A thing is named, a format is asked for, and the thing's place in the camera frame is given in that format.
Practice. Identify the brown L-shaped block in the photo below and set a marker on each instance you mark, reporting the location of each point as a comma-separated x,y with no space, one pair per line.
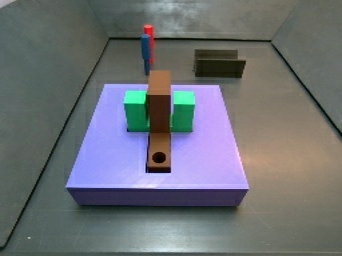
159,113

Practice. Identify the blue hexagonal peg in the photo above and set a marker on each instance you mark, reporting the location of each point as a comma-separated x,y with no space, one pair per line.
145,52

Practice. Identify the red hexagonal peg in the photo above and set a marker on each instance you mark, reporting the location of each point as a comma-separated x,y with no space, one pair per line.
148,31

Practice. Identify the green block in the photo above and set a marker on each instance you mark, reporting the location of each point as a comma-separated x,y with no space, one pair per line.
135,110
183,111

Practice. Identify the right green block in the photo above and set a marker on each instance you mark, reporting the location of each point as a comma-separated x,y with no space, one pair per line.
183,111

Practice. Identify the left green block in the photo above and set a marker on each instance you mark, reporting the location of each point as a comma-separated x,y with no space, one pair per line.
135,110

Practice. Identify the black angled bracket holder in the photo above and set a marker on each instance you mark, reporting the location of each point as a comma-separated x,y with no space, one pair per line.
217,63

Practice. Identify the purple base board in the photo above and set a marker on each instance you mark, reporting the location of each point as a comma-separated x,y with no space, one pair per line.
108,174

